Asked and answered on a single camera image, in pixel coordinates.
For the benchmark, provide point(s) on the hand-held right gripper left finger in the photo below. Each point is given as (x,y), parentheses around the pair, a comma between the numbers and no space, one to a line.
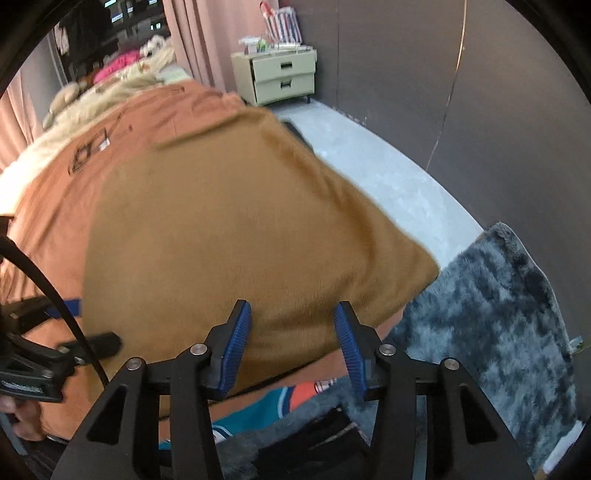
(238,350)

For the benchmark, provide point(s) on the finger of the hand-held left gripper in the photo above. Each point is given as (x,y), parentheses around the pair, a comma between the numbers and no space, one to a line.
(75,308)
(104,344)

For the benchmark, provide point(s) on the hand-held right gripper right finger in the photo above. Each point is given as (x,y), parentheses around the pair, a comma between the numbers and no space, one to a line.
(353,350)

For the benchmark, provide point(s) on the tan printed t-shirt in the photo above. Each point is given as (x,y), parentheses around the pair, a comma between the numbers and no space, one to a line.
(231,230)

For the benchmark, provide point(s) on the black folded clothes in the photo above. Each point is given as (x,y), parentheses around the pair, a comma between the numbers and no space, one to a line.
(300,136)

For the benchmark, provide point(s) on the person's left hand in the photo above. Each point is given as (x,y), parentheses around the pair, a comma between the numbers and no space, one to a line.
(27,422)

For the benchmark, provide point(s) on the person's leg in dark pants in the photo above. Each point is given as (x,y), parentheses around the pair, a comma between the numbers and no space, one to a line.
(314,443)

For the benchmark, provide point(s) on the orange bed blanket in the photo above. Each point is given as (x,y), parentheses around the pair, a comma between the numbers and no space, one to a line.
(60,207)

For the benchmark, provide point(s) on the grey shaggy rug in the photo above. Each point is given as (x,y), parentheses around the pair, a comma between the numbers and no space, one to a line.
(485,314)

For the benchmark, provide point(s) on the pink curtain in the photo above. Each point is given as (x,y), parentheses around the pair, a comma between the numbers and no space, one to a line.
(198,41)
(16,120)

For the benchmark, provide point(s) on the beige blanket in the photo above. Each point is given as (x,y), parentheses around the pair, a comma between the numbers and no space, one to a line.
(92,106)

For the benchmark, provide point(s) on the beige plush toy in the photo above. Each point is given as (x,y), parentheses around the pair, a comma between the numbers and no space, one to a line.
(62,97)

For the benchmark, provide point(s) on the pink cloth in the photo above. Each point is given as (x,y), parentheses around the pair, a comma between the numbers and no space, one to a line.
(115,67)

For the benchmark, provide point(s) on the white patterned hanging garment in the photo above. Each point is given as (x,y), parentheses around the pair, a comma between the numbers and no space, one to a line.
(62,37)

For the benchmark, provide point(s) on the cream nightstand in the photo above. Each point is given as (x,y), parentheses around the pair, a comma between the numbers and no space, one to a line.
(277,78)

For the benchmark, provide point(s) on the white power strip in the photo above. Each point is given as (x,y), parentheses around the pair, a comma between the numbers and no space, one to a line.
(291,47)

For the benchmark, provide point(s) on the striped gift bag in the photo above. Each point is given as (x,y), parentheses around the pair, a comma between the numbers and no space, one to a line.
(281,25)

